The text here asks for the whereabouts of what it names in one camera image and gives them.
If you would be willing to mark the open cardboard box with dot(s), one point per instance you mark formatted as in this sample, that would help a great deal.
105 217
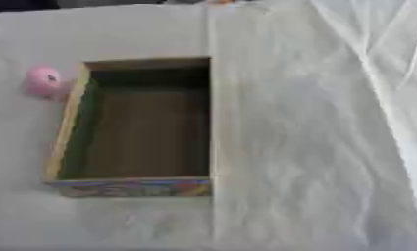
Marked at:
143 130

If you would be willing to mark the pink round toy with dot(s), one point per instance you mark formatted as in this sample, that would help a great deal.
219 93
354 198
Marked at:
43 81

